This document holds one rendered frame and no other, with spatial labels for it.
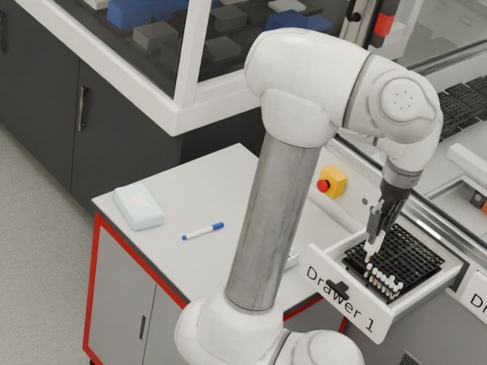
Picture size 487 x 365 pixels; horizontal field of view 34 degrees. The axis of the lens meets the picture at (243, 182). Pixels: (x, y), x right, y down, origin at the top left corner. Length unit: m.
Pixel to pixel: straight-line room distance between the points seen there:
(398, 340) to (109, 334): 0.90
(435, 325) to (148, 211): 0.88
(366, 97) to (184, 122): 1.33
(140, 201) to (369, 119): 1.13
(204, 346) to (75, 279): 1.60
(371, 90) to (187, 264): 1.06
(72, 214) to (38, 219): 0.14
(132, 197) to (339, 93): 1.13
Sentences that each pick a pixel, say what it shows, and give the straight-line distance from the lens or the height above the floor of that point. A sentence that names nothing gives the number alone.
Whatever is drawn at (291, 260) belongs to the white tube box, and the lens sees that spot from 2.22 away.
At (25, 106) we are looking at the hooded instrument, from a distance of 3.52.
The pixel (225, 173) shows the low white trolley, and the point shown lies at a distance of 2.51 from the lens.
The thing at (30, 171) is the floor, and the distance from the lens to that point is 3.63.
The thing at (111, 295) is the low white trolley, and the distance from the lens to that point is 2.48.
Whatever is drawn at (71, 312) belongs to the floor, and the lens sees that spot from 3.04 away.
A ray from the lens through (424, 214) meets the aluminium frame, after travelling 2.25.
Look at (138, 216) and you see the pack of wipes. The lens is 2.23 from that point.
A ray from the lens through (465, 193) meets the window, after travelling 2.16.
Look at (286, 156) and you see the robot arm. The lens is 1.36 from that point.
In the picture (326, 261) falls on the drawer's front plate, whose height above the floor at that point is 0.93.
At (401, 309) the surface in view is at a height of 0.88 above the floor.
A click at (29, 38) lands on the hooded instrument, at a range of 3.33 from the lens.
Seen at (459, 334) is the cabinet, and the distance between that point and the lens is 2.35.
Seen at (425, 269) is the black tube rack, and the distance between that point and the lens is 2.19.
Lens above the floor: 2.29
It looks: 38 degrees down
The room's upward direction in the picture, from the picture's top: 14 degrees clockwise
